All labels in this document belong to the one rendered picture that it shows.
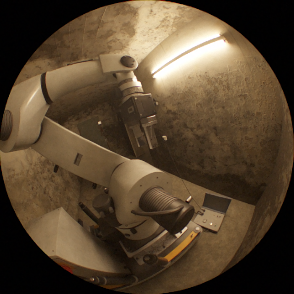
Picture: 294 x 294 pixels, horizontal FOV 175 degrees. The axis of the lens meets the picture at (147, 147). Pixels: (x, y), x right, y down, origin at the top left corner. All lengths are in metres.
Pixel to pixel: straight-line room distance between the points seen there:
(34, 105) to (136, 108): 0.52
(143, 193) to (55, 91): 0.67
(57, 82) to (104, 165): 0.58
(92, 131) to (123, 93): 3.40
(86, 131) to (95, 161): 3.29
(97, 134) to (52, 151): 3.30
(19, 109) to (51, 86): 0.20
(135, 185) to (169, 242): 0.80
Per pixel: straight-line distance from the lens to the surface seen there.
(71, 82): 0.58
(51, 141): 0.70
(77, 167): 0.68
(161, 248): 1.07
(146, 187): 0.45
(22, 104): 0.52
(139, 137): 0.68
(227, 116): 1.18
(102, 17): 1.25
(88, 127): 3.92
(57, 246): 0.57
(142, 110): 0.51
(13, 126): 0.52
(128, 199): 0.43
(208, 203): 1.51
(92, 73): 0.59
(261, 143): 1.25
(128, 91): 0.57
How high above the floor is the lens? 1.38
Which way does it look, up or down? 17 degrees down
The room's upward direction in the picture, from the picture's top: 18 degrees counter-clockwise
